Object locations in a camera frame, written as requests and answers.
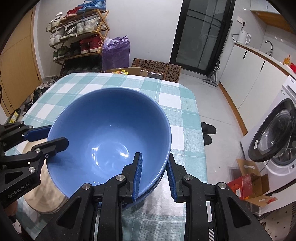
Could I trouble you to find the cream plate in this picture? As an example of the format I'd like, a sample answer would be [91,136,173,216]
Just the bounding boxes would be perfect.
[23,141,70,215]

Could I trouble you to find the blue bowl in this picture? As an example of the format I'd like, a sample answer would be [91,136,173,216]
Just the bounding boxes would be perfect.
[47,87,171,197]
[122,170,165,210]

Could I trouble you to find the white lower kitchen cabinets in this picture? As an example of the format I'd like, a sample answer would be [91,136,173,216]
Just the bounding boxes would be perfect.
[219,43,295,135]

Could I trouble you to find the kitchen faucet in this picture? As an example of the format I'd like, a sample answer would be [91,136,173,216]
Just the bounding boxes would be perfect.
[264,39,274,57]

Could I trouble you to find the red cardboard box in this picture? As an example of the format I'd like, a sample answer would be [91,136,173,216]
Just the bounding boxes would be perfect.
[227,174,252,200]

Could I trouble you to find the teal checked tablecloth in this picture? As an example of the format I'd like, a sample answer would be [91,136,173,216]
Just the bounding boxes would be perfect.
[23,73,207,240]

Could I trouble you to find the yellow wooden door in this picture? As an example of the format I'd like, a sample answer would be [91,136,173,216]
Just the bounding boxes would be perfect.
[1,9,42,116]

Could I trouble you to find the black slippers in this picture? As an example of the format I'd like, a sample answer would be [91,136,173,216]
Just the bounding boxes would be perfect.
[201,123,217,146]

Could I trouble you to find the white washing machine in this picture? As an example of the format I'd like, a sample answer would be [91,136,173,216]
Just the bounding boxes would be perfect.
[240,75,296,216]

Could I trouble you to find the wooden shoe rack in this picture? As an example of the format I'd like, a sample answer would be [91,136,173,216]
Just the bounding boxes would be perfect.
[47,9,110,77]

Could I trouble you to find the yellow snack bag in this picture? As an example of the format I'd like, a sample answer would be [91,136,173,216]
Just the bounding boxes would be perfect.
[113,70,128,75]

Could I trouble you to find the purple plastic bag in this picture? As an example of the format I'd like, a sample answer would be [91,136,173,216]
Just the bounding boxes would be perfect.
[102,36,130,72]

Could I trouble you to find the open brown cardboard box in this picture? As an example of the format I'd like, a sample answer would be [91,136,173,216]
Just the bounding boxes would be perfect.
[105,67,148,77]

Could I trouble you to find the floor vacuum cleaner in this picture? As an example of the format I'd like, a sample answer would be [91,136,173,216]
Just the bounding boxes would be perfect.
[203,60,220,87]

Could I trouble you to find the patterned cardboard box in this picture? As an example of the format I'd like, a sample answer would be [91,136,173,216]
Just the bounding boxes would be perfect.
[132,58,182,83]

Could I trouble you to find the white electric kettle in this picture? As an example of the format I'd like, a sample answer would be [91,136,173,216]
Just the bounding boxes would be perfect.
[237,30,251,44]

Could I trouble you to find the black glass door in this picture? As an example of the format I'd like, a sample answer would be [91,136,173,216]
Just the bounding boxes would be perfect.
[170,0,235,75]

